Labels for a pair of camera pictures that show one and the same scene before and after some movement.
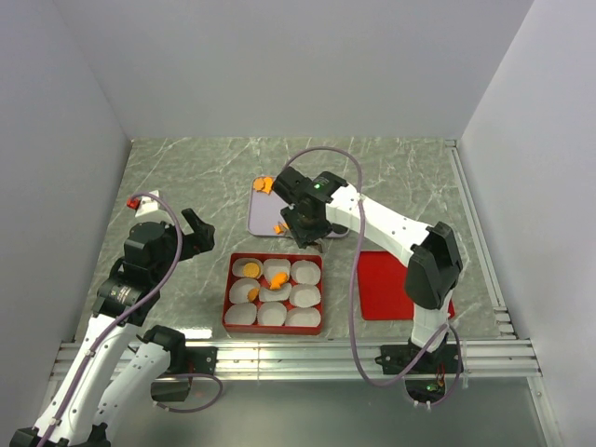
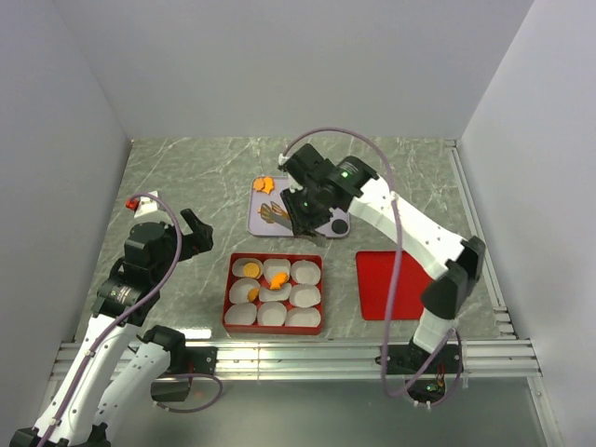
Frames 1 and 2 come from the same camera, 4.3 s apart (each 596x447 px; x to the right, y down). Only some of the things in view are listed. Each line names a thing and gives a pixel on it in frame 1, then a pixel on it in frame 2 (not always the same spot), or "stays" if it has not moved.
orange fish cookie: (278, 229) -> (269, 211)
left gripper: (200, 239) stays
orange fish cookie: (279, 277) stays
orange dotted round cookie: (251, 270) stays
